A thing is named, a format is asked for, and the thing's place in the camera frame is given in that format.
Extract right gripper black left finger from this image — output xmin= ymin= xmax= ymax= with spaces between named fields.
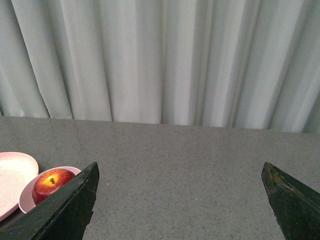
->
xmin=0 ymin=162 xmax=100 ymax=240

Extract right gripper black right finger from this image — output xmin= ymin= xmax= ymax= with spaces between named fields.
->
xmin=261 ymin=162 xmax=320 ymax=240

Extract red yellow apple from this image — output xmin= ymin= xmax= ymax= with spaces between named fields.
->
xmin=31 ymin=168 xmax=76 ymax=206

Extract light pink bowl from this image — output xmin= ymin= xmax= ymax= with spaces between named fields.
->
xmin=18 ymin=166 xmax=81 ymax=214

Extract pink round plate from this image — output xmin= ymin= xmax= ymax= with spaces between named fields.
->
xmin=0 ymin=152 xmax=39 ymax=221

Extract grey-white pleated curtain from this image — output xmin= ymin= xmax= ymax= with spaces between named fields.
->
xmin=0 ymin=0 xmax=320 ymax=133

